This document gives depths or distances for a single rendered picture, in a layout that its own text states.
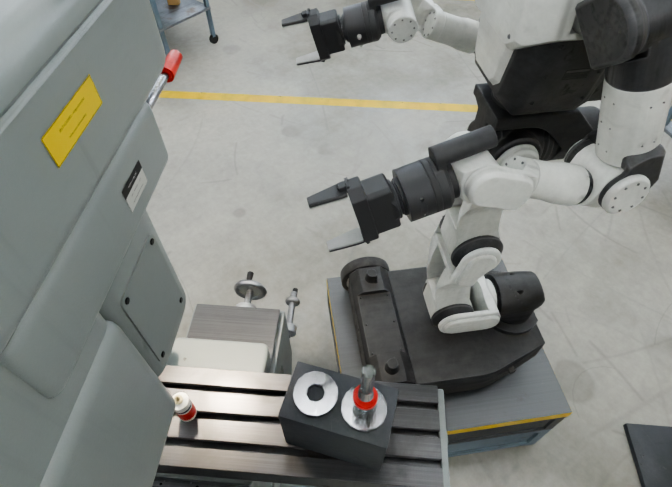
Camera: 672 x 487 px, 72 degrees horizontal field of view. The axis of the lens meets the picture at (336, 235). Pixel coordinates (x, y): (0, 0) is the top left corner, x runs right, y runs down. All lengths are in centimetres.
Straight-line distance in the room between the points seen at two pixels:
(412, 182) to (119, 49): 41
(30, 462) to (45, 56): 33
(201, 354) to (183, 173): 191
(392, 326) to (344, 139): 184
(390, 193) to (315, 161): 240
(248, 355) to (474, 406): 85
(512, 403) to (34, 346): 162
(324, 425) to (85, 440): 52
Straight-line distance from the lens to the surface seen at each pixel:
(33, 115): 42
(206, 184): 303
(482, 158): 73
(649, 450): 245
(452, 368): 166
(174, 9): 433
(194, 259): 266
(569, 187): 85
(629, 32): 72
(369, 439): 96
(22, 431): 49
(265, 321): 152
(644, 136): 85
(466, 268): 131
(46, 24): 45
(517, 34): 85
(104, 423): 58
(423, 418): 119
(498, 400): 185
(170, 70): 70
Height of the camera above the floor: 205
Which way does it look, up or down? 51 degrees down
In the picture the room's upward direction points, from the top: straight up
